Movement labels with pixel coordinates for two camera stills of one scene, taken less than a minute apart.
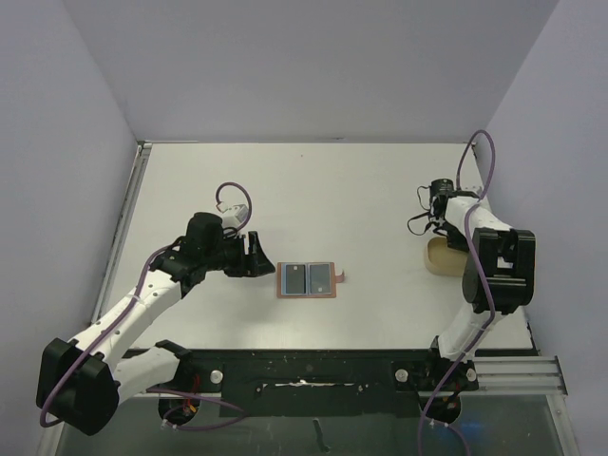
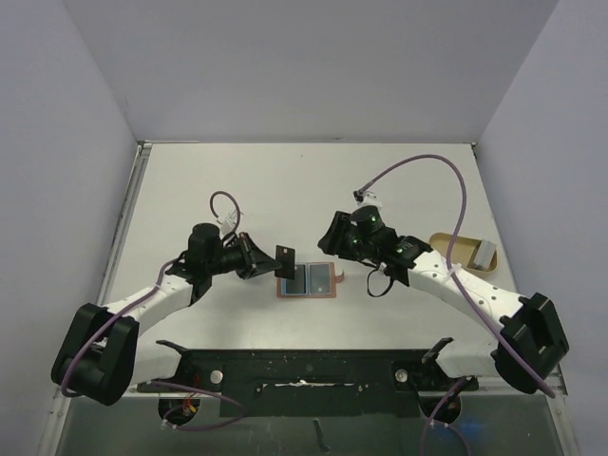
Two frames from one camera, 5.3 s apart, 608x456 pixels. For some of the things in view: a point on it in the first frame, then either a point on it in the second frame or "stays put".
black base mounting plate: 332,382 stays put
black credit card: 319,281 stays put
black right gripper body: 440,209 to 339,236
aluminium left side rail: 142,150 stays put
